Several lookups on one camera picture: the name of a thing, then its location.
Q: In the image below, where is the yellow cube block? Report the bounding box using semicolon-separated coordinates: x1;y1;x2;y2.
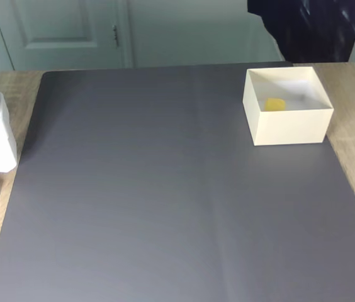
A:
264;97;287;113

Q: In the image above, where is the black hanging cloth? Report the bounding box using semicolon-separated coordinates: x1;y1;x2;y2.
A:
246;0;355;64

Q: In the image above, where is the white open box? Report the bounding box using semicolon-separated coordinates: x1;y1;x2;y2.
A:
242;66;335;147

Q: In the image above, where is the teal panelled door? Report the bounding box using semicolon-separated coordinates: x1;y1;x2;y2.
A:
0;0;134;72

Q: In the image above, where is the dark grey table mat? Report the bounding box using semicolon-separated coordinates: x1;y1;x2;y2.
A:
0;62;355;302

